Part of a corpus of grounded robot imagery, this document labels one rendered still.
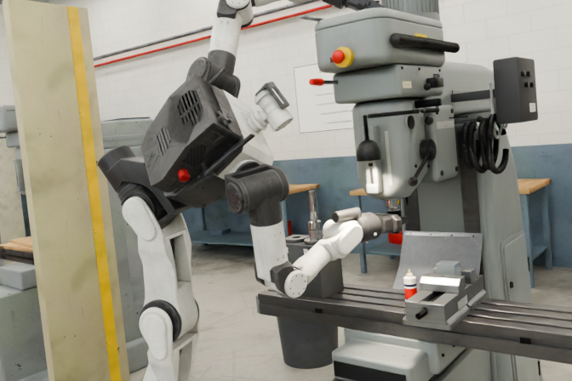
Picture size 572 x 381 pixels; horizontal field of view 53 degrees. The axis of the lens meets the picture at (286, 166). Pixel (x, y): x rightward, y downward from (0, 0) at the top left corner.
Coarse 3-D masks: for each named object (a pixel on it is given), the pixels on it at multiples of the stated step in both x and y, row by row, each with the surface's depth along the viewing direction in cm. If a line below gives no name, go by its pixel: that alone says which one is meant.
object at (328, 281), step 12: (288, 240) 211; (300, 240) 210; (288, 252) 209; (300, 252) 205; (336, 264) 206; (324, 276) 201; (336, 276) 205; (312, 288) 203; (324, 288) 201; (336, 288) 205
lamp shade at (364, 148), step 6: (360, 144) 169; (366, 144) 168; (372, 144) 168; (360, 150) 168; (366, 150) 167; (372, 150) 167; (378, 150) 169; (360, 156) 169; (366, 156) 168; (372, 156) 167; (378, 156) 168
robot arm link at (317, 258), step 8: (312, 248) 169; (320, 248) 168; (304, 256) 167; (312, 256) 166; (320, 256) 166; (328, 256) 168; (296, 264) 164; (304, 264) 164; (312, 264) 164; (320, 264) 166; (304, 272) 163; (312, 272) 164; (264, 280) 162; (272, 288) 161
